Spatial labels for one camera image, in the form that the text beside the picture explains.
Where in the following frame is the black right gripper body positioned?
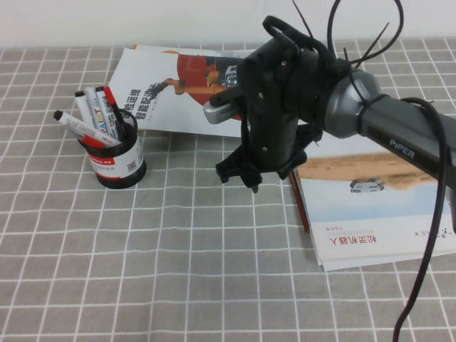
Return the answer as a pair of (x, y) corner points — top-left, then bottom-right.
(237, 37), (338, 176)

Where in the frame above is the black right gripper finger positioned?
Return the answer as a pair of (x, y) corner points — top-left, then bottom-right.
(214, 141), (264, 195)
(279, 150), (309, 181)

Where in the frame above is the red pencil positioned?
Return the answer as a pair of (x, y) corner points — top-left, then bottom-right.
(289, 172), (310, 234)

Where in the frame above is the black mesh pen holder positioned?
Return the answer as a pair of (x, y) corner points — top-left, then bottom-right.
(77, 108), (147, 190)

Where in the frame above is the brochure with desert photo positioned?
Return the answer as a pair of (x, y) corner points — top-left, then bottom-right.
(297, 137), (450, 259)

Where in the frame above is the black zip tie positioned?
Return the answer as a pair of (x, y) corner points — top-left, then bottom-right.
(351, 21), (391, 69)
(291, 0), (316, 39)

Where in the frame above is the grey checked tablecloth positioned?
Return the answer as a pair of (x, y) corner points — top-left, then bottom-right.
(0, 35), (456, 342)

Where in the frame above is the white marker with black cap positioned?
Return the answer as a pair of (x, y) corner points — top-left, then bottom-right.
(74, 90), (95, 126)
(94, 85), (120, 140)

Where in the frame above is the white paint-print marker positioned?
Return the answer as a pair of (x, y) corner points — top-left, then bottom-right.
(84, 88), (109, 135)

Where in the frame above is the white marker with red band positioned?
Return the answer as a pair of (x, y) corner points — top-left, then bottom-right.
(53, 110), (123, 147)

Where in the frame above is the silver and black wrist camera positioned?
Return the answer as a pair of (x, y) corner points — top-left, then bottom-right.
(202, 87), (250, 125)

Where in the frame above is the black cable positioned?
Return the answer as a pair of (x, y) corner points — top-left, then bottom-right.
(262, 0), (456, 342)

